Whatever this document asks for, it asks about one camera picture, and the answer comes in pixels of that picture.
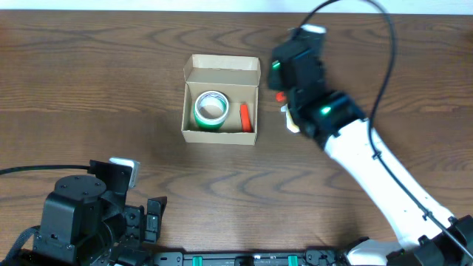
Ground yellow white sticky note pad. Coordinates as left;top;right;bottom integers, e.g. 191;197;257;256
281;104;300;134

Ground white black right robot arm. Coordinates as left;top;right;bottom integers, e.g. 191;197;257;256
268;24;472;265

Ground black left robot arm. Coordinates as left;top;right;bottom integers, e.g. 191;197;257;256
1;175;167;265

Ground green tape roll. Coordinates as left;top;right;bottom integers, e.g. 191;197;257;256
194;107;228;130

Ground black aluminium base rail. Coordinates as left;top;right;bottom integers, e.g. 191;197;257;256
153;238;389;266

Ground white tape roll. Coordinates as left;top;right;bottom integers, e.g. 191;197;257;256
194;91;230;127

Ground brown cardboard box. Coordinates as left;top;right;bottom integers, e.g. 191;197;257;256
181;54;261;145

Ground red box cutter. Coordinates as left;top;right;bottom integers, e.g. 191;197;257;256
276;92;287;102

